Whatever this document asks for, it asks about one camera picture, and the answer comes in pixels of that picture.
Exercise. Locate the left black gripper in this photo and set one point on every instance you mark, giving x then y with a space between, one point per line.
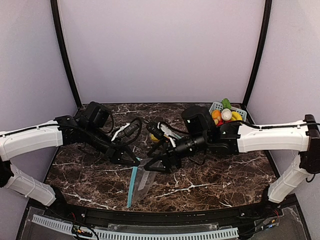
113 153

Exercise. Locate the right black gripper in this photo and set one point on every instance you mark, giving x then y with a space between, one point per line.
170 153

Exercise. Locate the yellow toy mango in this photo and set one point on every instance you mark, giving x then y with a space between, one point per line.
154 138

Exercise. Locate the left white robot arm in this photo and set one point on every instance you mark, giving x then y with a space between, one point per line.
61 131

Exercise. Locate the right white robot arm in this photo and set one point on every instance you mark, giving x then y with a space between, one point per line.
237 137

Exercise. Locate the small orange toy fruit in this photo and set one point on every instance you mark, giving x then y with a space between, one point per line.
216 115

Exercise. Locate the light blue perforated basket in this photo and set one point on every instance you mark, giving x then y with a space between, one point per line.
219 106

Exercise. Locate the white toy radish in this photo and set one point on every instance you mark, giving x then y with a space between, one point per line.
226 115

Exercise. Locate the yellow toy banana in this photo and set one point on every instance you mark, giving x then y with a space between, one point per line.
235 116

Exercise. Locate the green toy lettuce leaf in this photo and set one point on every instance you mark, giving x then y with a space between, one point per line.
226 104

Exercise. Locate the black front rail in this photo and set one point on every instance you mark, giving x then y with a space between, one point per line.
242 215

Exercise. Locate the white slotted cable duct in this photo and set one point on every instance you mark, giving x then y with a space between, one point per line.
131 232

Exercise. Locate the left black frame post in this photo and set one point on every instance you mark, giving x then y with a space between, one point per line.
63 52

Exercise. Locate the black frame post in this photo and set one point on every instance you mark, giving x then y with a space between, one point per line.
63 52
259 52

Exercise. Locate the right black frame post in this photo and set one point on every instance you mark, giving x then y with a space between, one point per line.
259 52

